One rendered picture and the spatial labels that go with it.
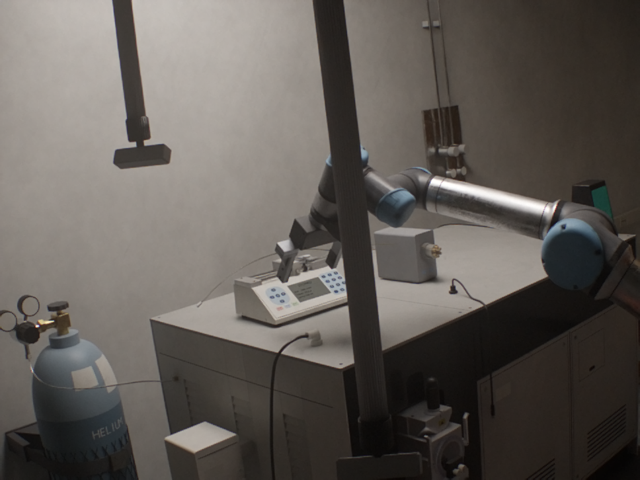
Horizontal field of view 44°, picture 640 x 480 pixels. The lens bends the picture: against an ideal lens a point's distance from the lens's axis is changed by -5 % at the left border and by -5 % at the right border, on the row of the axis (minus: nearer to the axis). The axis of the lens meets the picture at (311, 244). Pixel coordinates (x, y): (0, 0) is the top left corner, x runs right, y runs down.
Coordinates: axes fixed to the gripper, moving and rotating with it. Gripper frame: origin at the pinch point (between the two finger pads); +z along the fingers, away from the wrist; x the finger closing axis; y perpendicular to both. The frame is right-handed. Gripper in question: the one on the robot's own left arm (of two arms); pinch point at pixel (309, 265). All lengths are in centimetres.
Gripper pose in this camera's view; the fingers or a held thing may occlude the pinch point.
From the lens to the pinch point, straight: 181.6
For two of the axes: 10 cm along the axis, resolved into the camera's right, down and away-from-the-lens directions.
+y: -5.5, -6.5, 5.3
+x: -7.9, 2.1, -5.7
